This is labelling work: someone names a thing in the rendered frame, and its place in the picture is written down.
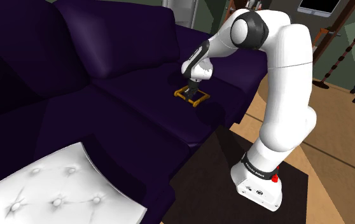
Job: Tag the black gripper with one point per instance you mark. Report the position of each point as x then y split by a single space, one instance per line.
193 84

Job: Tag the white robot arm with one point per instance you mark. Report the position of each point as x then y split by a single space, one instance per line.
286 80

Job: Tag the yellow-framed dark tablet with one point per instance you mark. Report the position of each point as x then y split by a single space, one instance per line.
203 96

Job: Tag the white shelf unit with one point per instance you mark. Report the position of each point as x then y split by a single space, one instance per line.
182 11

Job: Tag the dark purple sofa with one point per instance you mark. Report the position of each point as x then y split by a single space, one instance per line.
109 93

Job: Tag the dark robot stand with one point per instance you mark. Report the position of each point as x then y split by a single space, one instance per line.
214 189

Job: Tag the brown wooden door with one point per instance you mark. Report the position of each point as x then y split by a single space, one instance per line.
332 29

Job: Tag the black beaded floor lamp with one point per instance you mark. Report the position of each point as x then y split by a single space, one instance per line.
345 51

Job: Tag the white tufted cushion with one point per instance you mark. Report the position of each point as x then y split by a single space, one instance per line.
56 189

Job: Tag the wall-mounted black screen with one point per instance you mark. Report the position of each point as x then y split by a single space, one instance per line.
318 6

